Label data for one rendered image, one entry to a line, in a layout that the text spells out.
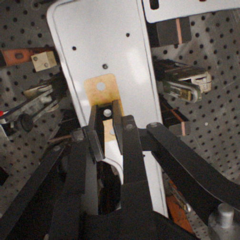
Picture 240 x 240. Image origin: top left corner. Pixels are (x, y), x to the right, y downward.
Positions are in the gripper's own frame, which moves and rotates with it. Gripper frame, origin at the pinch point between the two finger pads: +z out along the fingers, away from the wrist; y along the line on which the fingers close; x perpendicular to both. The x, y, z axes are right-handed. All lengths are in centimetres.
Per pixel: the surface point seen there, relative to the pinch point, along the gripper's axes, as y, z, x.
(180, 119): 18.1, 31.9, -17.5
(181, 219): 17, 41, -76
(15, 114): -14.8, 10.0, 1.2
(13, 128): -14.9, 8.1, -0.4
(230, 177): 55, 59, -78
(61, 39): -8.3, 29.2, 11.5
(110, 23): 3.7, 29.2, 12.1
